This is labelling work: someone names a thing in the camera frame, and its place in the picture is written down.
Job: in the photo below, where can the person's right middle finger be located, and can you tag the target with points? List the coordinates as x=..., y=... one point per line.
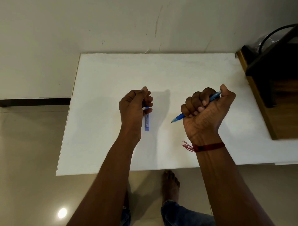
x=197, y=101

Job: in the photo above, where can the person's left thumb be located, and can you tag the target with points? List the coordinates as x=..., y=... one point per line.
x=139, y=90

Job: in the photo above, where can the person's right forearm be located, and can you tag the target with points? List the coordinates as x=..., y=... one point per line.
x=228, y=186

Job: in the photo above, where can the person's right hand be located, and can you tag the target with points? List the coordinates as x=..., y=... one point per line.
x=206, y=125

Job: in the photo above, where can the blue jeans leg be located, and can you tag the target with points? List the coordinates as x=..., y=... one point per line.
x=184, y=215
x=125, y=214

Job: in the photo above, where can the person's left middle finger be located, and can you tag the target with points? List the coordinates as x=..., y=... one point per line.
x=148, y=104

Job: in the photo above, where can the blue pen cap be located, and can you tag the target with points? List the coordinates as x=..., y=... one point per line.
x=147, y=122

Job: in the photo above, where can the dark wooden cabinet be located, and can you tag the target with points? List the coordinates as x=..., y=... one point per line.
x=277, y=88

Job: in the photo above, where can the person's bare foot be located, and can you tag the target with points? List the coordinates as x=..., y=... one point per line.
x=170, y=184

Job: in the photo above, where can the person's left hand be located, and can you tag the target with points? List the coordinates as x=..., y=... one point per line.
x=130, y=109

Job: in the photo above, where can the clear plastic bag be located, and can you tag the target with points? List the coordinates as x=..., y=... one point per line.
x=265, y=43

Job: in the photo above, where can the person's right little finger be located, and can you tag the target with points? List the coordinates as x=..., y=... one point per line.
x=184, y=111

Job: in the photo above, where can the person's left forearm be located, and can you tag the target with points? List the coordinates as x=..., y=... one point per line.
x=109, y=181

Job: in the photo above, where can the blue ballpoint pen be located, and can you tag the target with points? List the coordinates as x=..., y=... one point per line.
x=178, y=117

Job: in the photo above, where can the person's right thumb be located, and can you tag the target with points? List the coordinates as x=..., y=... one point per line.
x=227, y=92

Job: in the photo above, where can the red thread wristband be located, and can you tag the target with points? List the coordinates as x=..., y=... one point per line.
x=209, y=147

